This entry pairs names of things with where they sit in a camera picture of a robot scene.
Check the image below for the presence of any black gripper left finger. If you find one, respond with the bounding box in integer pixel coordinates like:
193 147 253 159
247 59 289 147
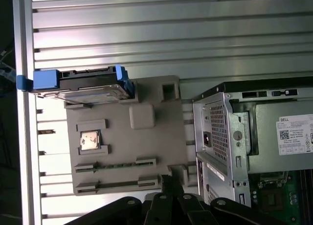
63 175 174 225

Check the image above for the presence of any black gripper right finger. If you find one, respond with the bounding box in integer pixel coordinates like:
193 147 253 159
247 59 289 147
172 177 277 225

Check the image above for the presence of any hard disk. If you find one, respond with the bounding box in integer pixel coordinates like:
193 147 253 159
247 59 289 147
16 65 135 105

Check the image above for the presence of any black open PC case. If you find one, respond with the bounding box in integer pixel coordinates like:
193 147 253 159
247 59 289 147
192 82 313 211

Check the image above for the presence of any CPU socket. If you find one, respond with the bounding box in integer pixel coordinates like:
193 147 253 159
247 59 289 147
265 190 284 208

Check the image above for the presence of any green motherboard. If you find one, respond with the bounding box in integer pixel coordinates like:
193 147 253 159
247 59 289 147
248 171 313 211

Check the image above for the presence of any metal socket cover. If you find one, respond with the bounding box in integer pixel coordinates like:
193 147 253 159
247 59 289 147
258 172 291 189

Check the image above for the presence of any silver CPU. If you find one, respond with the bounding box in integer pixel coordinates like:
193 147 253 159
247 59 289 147
79 131 102 151

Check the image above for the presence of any grey power supply unit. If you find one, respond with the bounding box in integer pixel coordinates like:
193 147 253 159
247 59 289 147
194 92 313 174

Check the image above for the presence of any black RAM slot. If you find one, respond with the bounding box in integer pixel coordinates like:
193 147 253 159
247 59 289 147
296 171 306 211
305 171 313 211

